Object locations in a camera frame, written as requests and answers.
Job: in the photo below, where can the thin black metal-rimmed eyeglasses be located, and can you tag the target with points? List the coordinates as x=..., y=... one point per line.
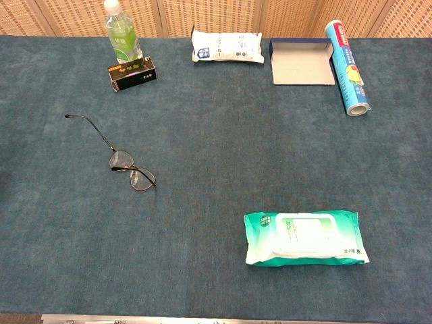
x=119, y=159

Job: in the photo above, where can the blue-grey table cloth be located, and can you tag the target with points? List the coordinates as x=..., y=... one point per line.
x=216, y=152

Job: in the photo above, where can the green and white wet wipes pack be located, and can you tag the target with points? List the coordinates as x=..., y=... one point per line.
x=303, y=236

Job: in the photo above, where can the white plastic tissue pack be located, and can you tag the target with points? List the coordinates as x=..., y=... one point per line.
x=226, y=45

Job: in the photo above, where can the small black and orange box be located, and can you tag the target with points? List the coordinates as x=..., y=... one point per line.
x=135, y=76

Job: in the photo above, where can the open blue and grey cardboard box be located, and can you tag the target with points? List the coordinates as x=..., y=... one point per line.
x=300, y=69

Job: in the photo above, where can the wicker folding screen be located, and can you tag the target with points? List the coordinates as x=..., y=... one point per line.
x=209, y=13

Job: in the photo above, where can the clear bottle with green label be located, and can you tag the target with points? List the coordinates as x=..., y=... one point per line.
x=121, y=37

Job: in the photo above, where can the blue cling wrap roll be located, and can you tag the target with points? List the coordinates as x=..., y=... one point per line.
x=347, y=67

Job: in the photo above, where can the silver metal rail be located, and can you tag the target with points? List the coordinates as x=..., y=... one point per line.
x=236, y=320

